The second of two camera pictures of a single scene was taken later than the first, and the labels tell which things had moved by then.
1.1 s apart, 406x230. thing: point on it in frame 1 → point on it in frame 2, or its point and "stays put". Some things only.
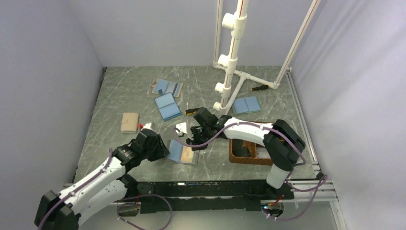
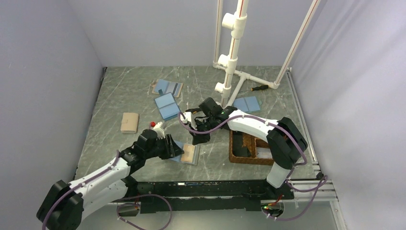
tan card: [187, 154] stays put
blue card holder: [167, 106] stays put
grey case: [167, 87] stays put
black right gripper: [193, 139] → [197, 138]
